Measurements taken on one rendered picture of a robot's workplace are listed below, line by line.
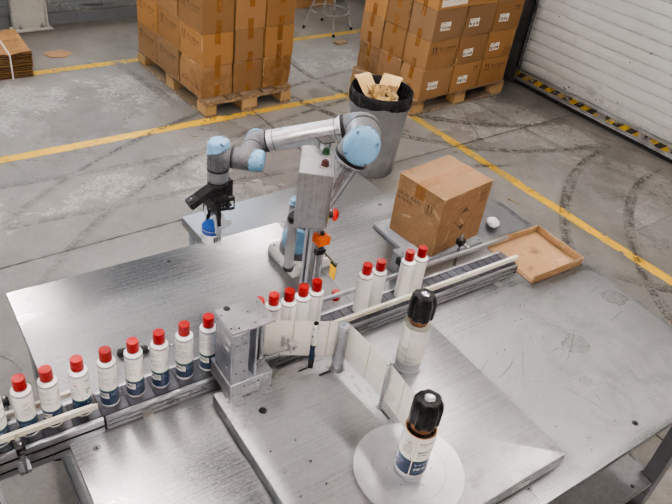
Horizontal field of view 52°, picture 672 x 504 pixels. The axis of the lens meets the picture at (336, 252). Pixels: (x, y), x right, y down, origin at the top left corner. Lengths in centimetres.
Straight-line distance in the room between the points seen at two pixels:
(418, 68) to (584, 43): 159
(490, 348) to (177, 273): 115
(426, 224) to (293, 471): 121
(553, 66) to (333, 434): 534
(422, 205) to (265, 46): 316
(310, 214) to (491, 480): 90
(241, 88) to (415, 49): 145
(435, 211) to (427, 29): 324
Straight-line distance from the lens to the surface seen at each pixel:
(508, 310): 266
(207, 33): 532
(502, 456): 210
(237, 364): 197
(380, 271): 231
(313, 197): 198
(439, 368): 227
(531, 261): 295
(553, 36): 688
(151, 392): 210
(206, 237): 249
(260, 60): 565
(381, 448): 199
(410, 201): 275
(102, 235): 422
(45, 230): 431
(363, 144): 219
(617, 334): 276
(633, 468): 319
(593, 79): 665
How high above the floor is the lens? 244
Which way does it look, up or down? 36 degrees down
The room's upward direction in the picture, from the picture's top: 9 degrees clockwise
